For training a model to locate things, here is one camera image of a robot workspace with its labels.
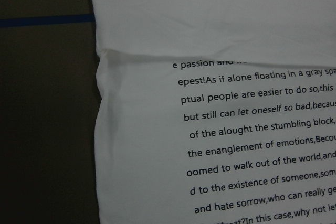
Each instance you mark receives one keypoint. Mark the white long-sleeve printed shirt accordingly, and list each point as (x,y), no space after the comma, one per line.
(215,111)

